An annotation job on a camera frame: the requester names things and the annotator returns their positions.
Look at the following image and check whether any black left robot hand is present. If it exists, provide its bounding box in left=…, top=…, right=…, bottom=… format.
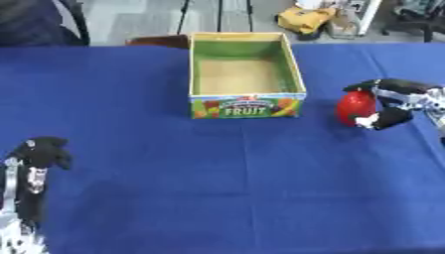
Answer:
left=0, top=135, right=75, bottom=229

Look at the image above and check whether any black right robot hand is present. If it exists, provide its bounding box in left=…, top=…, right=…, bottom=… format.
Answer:
left=341, top=77, right=445, bottom=131

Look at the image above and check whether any red toy fruit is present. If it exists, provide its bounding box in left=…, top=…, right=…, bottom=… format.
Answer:
left=335, top=89, right=379, bottom=128

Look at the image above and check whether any black tripod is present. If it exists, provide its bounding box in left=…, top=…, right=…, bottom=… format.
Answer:
left=175, top=0, right=257, bottom=36

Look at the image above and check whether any yellow bag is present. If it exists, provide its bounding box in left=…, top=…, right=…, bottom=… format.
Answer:
left=274, top=5, right=340, bottom=36

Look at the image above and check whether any white stand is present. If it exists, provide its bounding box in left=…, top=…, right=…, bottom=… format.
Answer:
left=323, top=0, right=384, bottom=38

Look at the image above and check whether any brown flat object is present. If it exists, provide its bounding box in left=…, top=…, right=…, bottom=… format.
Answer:
left=123, top=34, right=192, bottom=51

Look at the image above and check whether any cardboard box with green inside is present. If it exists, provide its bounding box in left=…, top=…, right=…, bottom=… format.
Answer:
left=188, top=31, right=310, bottom=120

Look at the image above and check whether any black office chair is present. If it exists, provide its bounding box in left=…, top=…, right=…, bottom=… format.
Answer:
left=0, top=0, right=92, bottom=48

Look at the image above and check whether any black chair with wheels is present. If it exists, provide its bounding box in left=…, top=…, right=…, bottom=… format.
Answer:
left=378, top=0, right=445, bottom=44

